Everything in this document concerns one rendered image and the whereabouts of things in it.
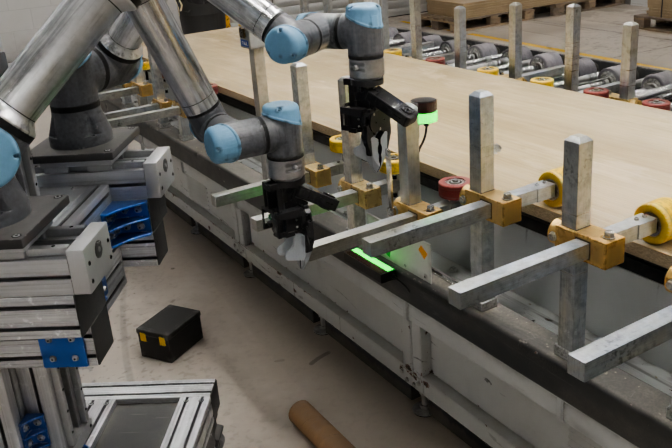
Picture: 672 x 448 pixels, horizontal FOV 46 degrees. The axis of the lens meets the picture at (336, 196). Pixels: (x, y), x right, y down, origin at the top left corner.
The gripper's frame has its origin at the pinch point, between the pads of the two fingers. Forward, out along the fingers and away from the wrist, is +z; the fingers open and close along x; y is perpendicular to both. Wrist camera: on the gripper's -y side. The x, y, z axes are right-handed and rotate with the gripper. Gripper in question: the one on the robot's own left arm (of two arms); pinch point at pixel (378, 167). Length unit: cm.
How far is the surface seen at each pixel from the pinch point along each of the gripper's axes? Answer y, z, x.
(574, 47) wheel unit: 9, -2, -130
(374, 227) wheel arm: -1.0, 12.7, 4.0
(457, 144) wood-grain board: 7.0, 8.8, -46.2
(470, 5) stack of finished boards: 363, 75, -689
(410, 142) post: -2.1, -3.4, -9.7
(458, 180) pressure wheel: -8.4, 8.0, -20.0
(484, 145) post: -25.5, -8.6, -0.9
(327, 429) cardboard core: 32, 91, -12
